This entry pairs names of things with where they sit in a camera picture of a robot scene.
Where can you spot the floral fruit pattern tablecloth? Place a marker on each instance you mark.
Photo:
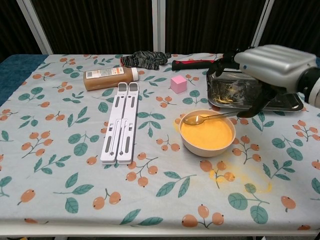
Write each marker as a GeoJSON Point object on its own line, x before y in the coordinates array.
{"type": "Point", "coordinates": [62, 130]}

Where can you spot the grey striped knit glove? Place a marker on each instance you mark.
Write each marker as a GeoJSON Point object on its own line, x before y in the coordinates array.
{"type": "Point", "coordinates": [145, 60]}

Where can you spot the off-white bowl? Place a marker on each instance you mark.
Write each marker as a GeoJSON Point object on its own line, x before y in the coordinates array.
{"type": "Point", "coordinates": [207, 151]}

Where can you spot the metal tray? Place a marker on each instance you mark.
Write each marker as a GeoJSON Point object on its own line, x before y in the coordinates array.
{"type": "Point", "coordinates": [230, 92]}

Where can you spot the silver spoon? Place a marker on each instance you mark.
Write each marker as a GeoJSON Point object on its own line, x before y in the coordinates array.
{"type": "Point", "coordinates": [193, 120]}

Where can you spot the brown juice bottle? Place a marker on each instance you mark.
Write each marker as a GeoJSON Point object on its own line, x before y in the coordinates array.
{"type": "Point", "coordinates": [107, 80]}

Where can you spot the white metal partition post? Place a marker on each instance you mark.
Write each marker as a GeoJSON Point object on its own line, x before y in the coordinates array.
{"type": "Point", "coordinates": [158, 25]}
{"type": "Point", "coordinates": [261, 25]}
{"type": "Point", "coordinates": [35, 27]}

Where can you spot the dark ribbed partition panel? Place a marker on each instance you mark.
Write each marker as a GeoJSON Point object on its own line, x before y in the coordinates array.
{"type": "Point", "coordinates": [95, 25]}
{"type": "Point", "coordinates": [210, 25]}
{"type": "Point", "coordinates": [295, 22]}
{"type": "Point", "coordinates": [10, 27]}

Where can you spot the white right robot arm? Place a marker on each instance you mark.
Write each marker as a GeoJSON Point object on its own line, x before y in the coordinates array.
{"type": "Point", "coordinates": [312, 87]}

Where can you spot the white folding laptop stand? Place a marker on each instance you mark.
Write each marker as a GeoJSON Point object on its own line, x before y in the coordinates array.
{"type": "Point", "coordinates": [125, 117]}

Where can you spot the black red claw hammer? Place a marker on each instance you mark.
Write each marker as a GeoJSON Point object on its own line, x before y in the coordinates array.
{"type": "Point", "coordinates": [192, 64]}

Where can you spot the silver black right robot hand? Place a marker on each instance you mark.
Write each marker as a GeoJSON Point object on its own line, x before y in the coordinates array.
{"type": "Point", "coordinates": [275, 65]}

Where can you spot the pink cube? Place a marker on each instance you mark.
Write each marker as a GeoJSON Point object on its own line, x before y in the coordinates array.
{"type": "Point", "coordinates": [178, 85]}

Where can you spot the yellow powder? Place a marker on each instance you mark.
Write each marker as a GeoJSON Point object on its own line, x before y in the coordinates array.
{"type": "Point", "coordinates": [206, 133]}

